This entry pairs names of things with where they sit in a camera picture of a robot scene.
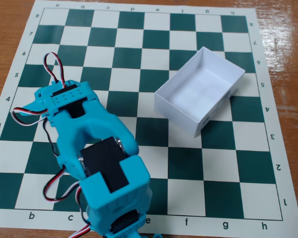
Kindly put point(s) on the cyan gripper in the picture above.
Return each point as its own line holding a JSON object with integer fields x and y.
{"x": 38, "y": 105}

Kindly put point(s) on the cyan robot arm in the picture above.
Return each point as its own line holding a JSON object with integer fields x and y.
{"x": 101, "y": 126}

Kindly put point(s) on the white open cardboard box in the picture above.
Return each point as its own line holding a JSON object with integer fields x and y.
{"x": 201, "y": 84}

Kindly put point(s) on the green white chessboard mat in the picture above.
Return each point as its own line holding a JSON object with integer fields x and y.
{"x": 164, "y": 37}

